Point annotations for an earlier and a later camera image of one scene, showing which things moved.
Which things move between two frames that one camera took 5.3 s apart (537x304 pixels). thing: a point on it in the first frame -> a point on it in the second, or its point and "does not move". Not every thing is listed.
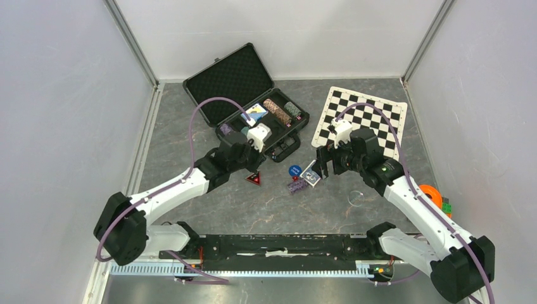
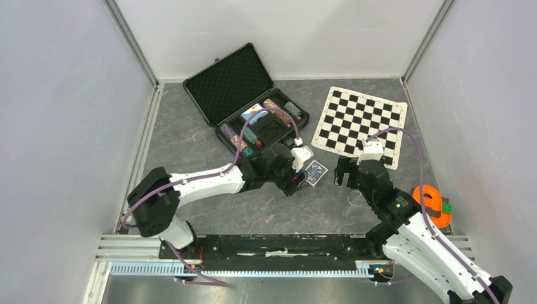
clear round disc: [356, 198] does not move
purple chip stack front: [225, 128] does not move
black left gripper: [259, 157] -> [289, 187]
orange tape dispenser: [432, 195] does not move
